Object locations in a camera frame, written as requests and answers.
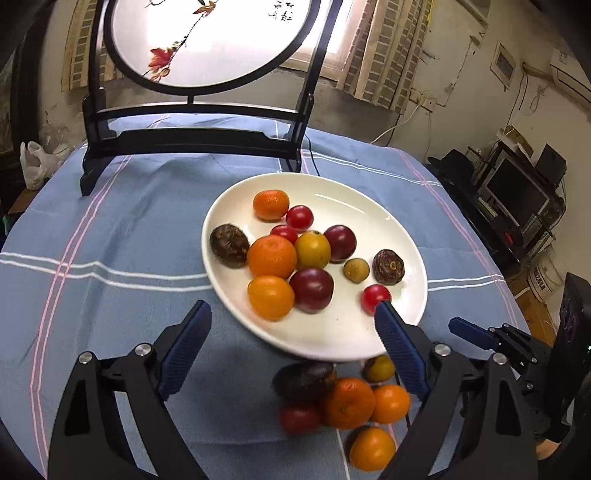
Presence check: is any white plastic bag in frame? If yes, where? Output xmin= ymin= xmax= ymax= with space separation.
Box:
xmin=19 ymin=141 xmax=70 ymax=191

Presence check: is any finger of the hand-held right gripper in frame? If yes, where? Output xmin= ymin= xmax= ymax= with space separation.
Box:
xmin=449 ymin=318 xmax=532 ymax=370

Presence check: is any smooth orange fruit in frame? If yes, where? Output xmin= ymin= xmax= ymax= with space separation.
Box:
xmin=248 ymin=275 xmax=295 ymax=321
xmin=349 ymin=427 xmax=396 ymax=472
xmin=370 ymin=384 xmax=411 ymax=424

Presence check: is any small yellow-green fruit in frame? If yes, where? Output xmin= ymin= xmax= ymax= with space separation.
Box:
xmin=361 ymin=355 xmax=396 ymax=384
xmin=343 ymin=257 xmax=370 ymax=284

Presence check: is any white bucket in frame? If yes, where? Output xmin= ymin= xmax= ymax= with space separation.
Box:
xmin=526 ymin=258 xmax=566 ymax=303

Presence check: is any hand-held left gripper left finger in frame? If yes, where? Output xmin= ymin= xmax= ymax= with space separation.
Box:
xmin=47 ymin=300 xmax=213 ymax=480

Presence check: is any white wall cable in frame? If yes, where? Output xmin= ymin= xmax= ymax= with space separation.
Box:
xmin=369 ymin=99 xmax=423 ymax=146

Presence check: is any black cable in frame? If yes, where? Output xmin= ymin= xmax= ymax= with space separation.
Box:
xmin=305 ymin=138 xmax=321 ymax=177

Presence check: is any red cherry tomato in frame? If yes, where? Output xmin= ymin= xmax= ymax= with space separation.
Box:
xmin=280 ymin=404 xmax=323 ymax=435
xmin=361 ymin=284 xmax=392 ymax=316
xmin=270 ymin=224 xmax=299 ymax=245
xmin=286 ymin=205 xmax=314 ymax=232

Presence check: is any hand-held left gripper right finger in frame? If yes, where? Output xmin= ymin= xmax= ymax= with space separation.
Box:
xmin=375 ymin=300 xmax=541 ymax=480

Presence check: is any large orange mandarin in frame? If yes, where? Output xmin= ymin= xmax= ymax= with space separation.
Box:
xmin=247 ymin=234 xmax=298 ymax=280

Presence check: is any white wall outlet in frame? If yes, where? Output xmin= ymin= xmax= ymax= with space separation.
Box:
xmin=411 ymin=90 xmax=439 ymax=112

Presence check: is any black hat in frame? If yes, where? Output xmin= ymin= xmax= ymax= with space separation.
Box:
xmin=427 ymin=148 xmax=481 ymax=185

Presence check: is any dark red plum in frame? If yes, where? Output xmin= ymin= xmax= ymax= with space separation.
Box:
xmin=323 ymin=224 xmax=358 ymax=262
xmin=289 ymin=268 xmax=334 ymax=313

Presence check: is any white air conditioner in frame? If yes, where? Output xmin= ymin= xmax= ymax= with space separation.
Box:
xmin=549 ymin=48 xmax=591 ymax=100

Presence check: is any round painted screen black stand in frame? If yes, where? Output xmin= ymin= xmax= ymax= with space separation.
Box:
xmin=80 ymin=0 xmax=345 ymax=197

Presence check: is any large dark brown fruit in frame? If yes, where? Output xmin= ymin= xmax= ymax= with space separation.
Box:
xmin=271 ymin=362 xmax=337 ymax=404

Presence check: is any black speaker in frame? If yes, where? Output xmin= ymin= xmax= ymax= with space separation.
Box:
xmin=536 ymin=144 xmax=567 ymax=185

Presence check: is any black equipment rack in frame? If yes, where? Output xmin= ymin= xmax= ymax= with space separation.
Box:
xmin=471 ymin=141 xmax=568 ymax=273

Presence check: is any blue striped tablecloth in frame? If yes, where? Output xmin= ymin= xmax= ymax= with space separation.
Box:
xmin=0 ymin=113 xmax=532 ymax=480

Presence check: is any yellowish round citrus fruit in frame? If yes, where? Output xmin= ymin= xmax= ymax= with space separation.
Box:
xmin=294 ymin=231 xmax=332 ymax=270

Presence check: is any dark brown water chestnut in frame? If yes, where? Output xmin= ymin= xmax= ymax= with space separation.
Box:
xmin=372 ymin=249 xmax=405 ymax=285
xmin=210 ymin=224 xmax=250 ymax=268

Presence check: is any computer monitor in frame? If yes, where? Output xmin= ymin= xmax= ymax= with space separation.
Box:
xmin=478 ymin=154 xmax=550 ymax=227

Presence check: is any white oval plate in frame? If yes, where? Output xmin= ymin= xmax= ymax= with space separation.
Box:
xmin=202 ymin=173 xmax=428 ymax=362

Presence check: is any beige checked curtain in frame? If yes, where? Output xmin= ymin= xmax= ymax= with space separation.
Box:
xmin=336 ymin=0 xmax=432 ymax=115
xmin=61 ymin=0 xmax=116 ymax=93

